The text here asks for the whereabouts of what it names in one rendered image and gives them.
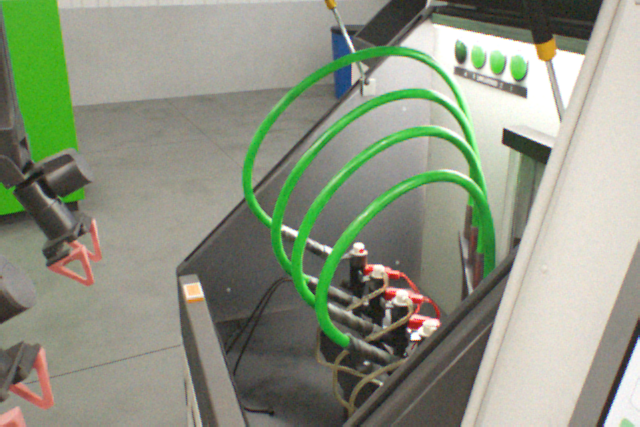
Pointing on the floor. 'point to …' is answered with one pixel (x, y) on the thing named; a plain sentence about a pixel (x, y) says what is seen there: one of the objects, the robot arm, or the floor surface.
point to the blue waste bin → (341, 56)
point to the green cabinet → (38, 85)
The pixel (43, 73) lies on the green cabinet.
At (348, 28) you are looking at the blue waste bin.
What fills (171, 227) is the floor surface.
